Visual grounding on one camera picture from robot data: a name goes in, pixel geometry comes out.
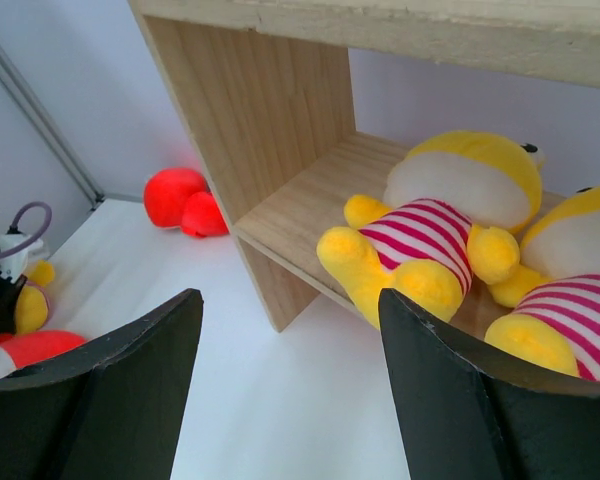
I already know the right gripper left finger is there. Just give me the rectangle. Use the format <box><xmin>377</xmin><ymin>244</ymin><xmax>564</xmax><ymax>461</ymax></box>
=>
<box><xmin>0</xmin><ymin>289</ymin><xmax>203</xmax><ymax>479</ymax></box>

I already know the left corner aluminium post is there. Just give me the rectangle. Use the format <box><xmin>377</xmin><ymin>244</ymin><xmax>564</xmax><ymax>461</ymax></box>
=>
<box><xmin>0</xmin><ymin>45</ymin><xmax>106</xmax><ymax>210</ymax></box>

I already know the wooden two-tier shelf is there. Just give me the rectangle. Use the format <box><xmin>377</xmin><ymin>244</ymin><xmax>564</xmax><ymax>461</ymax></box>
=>
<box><xmin>130</xmin><ymin>1</ymin><xmax>600</xmax><ymax>330</ymax></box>

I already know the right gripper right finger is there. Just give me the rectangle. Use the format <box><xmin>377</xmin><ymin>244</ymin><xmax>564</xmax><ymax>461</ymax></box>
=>
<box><xmin>379</xmin><ymin>289</ymin><xmax>600</xmax><ymax>479</ymax></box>

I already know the yellow frog plush on shelf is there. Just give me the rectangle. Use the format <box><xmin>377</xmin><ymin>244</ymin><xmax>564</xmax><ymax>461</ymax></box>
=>
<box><xmin>484</xmin><ymin>186</ymin><xmax>600</xmax><ymax>382</ymax></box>

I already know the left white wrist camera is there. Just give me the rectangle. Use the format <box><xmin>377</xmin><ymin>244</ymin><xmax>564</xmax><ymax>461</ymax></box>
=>
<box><xmin>0</xmin><ymin>234</ymin><xmax>49</xmax><ymax>280</ymax></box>

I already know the red shark plush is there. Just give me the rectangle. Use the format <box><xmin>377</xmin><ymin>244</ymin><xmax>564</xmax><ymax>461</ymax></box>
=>
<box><xmin>143</xmin><ymin>167</ymin><xmax>229</xmax><ymax>238</ymax></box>
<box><xmin>0</xmin><ymin>330</ymin><xmax>86</xmax><ymax>379</ymax></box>

